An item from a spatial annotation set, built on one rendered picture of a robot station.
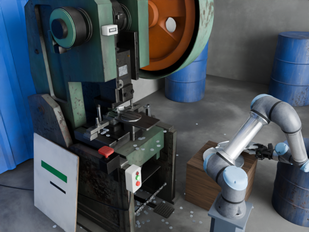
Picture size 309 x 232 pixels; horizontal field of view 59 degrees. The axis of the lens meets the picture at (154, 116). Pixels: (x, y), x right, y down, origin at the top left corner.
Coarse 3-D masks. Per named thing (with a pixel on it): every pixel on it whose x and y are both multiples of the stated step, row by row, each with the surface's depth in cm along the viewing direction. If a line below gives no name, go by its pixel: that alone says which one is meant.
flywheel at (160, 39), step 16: (160, 0) 168; (176, 0) 162; (192, 0) 152; (160, 16) 172; (176, 16) 165; (192, 16) 156; (160, 32) 176; (176, 32) 169; (192, 32) 160; (160, 48) 180; (176, 48) 170; (160, 64) 181
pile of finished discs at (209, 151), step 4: (212, 148) 211; (216, 148) 211; (220, 148) 211; (204, 152) 206; (208, 152) 206; (212, 152) 206; (204, 156) 202; (240, 156) 202; (204, 160) 198; (236, 160) 197; (240, 160) 197; (236, 164) 193; (240, 164) 193
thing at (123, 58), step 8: (120, 48) 161; (120, 56) 153; (128, 56) 157; (120, 64) 154; (128, 64) 160; (120, 72) 156; (128, 72) 162; (120, 80) 156; (128, 80) 163; (104, 88) 161; (112, 88) 157; (120, 88) 157; (128, 88) 161; (104, 96) 163; (112, 96) 159; (120, 96) 159; (128, 96) 162
